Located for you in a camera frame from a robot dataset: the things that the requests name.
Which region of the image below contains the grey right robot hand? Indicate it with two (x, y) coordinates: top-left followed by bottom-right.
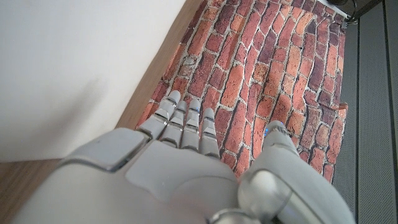
(12, 90), (357, 224)

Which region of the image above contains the white table mat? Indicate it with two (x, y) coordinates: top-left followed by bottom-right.
(0, 0), (188, 163)

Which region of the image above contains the red brick printed backdrop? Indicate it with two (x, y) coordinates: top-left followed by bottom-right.
(134, 0), (349, 185)

